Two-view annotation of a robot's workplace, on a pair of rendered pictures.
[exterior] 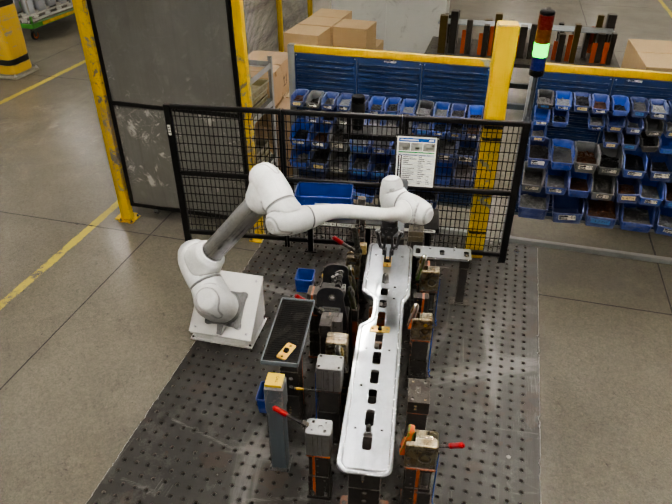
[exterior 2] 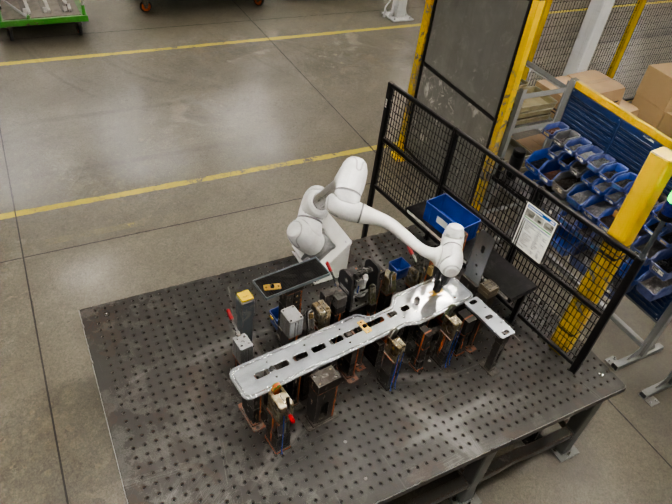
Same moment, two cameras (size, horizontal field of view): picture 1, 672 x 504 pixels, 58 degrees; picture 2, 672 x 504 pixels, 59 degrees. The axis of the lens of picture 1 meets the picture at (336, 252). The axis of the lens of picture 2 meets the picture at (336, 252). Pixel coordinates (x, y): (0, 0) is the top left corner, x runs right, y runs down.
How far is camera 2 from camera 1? 1.53 m
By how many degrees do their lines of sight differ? 34
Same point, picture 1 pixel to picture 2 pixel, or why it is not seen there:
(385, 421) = (285, 374)
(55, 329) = (281, 201)
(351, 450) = (247, 370)
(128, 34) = (453, 14)
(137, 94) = (440, 65)
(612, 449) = not seen: outside the picture
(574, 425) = not seen: outside the picture
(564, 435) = not seen: outside the picture
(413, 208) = (442, 257)
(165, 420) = (224, 284)
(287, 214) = (339, 201)
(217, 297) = (299, 232)
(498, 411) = (401, 451)
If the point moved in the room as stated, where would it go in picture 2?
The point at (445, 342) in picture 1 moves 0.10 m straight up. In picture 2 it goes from (435, 382) to (439, 371)
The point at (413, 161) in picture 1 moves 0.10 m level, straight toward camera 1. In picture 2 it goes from (532, 231) to (519, 236)
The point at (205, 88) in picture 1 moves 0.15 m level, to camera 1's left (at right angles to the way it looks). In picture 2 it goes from (482, 84) to (467, 76)
